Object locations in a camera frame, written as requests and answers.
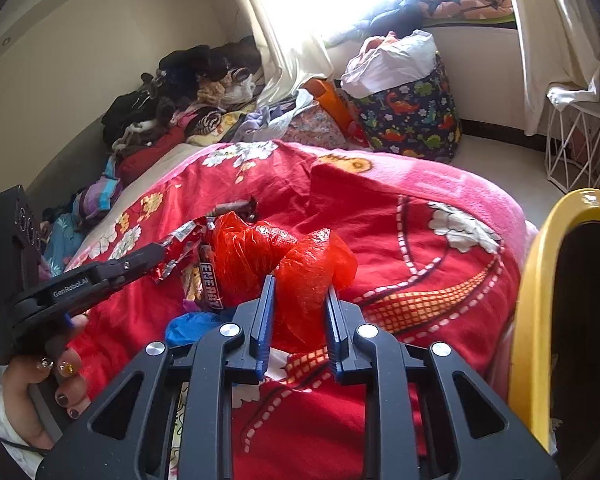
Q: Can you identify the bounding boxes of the red plastic bag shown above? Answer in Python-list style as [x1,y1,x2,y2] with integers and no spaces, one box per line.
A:
[212,212,357,353]

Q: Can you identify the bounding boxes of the red silver candy wrapper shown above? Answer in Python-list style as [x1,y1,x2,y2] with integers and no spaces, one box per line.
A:
[151,216,214,283]

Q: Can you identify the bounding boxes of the yellow rim trash bin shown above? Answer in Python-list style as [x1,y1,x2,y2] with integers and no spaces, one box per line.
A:
[508,187,600,453]

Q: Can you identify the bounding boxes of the left hand painted nails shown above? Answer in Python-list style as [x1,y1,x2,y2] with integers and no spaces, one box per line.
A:
[3,314,91,452]

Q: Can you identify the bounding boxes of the energy bar wrapper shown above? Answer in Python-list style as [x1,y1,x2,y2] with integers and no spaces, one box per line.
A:
[198,243,224,310]

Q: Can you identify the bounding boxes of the blue plastic wrapper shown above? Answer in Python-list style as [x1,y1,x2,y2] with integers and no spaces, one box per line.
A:
[164,309,235,347]

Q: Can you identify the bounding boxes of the dark foil wrapper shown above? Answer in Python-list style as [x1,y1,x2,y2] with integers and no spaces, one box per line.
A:
[207,196,257,222]

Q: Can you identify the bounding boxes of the red floral blanket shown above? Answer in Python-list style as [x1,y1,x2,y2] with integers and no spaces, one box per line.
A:
[72,141,528,479]

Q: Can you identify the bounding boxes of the floral pink fabric bag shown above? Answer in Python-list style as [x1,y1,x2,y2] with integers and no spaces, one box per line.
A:
[281,104,347,150]

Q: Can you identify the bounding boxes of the lavender white clothing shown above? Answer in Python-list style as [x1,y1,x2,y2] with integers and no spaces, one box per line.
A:
[222,89,315,143]

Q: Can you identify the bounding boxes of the pile of dark clothes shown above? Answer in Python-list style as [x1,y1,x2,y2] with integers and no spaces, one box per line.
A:
[100,36,262,148]

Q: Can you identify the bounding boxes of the dinosaur print laundry basket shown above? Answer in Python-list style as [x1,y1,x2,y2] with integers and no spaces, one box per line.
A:
[347,56,461,164]

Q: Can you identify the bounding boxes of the orange bag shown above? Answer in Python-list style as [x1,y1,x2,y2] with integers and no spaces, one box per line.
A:
[303,78,354,136]

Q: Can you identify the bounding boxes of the white clothes in basket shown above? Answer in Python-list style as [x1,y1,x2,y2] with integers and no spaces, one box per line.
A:
[341,29,437,99]

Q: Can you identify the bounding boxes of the dark blue jacket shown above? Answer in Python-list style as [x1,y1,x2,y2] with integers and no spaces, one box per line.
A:
[324,0,423,48]

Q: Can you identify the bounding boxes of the left cream curtain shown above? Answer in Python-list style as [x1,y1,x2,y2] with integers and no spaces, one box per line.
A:
[219,0,336,106]

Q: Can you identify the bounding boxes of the cream curtain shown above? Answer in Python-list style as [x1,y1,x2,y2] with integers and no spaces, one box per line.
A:
[219,0,336,106]
[512,0,600,136]

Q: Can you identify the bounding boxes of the orange patterned folded quilt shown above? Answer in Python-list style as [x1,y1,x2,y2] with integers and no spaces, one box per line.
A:
[417,0,514,21]

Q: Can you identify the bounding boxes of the right cream curtain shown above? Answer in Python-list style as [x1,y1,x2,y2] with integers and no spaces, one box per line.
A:
[512,0,600,136]

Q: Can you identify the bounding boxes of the white wire side table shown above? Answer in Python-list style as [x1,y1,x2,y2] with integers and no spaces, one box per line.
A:
[545,102,600,194]

